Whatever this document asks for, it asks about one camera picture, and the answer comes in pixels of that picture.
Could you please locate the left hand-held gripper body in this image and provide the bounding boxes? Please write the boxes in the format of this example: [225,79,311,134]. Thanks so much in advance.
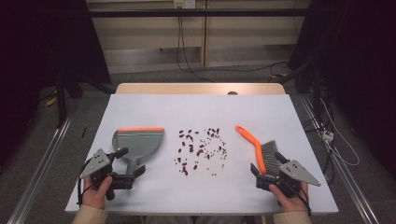
[78,148,135,201]

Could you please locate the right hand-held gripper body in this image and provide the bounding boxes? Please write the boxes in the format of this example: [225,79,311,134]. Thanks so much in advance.
[255,159,322,199]

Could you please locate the orange hand brush grey bristles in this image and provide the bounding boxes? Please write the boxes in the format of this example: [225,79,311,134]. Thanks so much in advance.
[234,124,282,176]

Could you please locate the grey dustpan with orange edge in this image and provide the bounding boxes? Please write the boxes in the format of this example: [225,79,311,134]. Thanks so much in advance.
[111,126,165,177]

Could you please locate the red beans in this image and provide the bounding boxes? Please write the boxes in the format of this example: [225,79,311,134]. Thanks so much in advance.
[173,127,229,177]

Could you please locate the person's right hand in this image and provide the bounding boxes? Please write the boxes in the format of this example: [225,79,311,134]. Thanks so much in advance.
[269,181,310,214]

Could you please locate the person's left hand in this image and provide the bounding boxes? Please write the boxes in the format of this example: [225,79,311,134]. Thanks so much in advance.
[81,175,113,210]

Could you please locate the white power strip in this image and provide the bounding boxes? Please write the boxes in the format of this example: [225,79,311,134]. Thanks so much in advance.
[321,130,335,143]

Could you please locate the black metal stand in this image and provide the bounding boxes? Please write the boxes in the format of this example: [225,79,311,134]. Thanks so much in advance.
[54,69,116,129]

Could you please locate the white table board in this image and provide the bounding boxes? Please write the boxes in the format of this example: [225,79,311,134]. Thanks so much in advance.
[64,93,340,216]

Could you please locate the wooden table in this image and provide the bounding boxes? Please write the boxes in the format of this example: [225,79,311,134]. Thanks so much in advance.
[115,82,287,96]

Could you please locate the black curtain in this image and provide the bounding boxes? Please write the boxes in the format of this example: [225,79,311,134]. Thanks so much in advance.
[288,0,396,180]
[0,0,112,167]

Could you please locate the black horizontal bar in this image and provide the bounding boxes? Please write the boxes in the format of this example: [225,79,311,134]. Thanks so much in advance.
[88,8,312,18]

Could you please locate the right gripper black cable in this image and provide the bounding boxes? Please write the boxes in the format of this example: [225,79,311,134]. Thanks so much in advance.
[297,186,313,217]

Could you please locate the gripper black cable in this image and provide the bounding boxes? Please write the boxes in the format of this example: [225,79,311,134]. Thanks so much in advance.
[76,160,95,207]
[297,186,313,217]

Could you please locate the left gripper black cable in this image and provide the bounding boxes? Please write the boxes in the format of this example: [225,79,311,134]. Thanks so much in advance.
[76,160,95,207]

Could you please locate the metal floor rail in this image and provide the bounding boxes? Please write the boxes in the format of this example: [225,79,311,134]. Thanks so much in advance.
[298,94,379,224]
[7,116,74,224]

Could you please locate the white cable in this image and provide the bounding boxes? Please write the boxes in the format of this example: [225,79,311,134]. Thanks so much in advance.
[319,98,361,167]

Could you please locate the bundle of black cables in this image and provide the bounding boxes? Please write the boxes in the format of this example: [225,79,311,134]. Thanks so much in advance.
[295,59,336,185]

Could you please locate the black power cable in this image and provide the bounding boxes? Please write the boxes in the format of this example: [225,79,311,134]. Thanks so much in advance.
[176,7,216,83]
[180,15,289,74]

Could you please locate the white wall socket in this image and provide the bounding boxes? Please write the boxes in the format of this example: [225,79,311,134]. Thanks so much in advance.
[173,0,196,9]

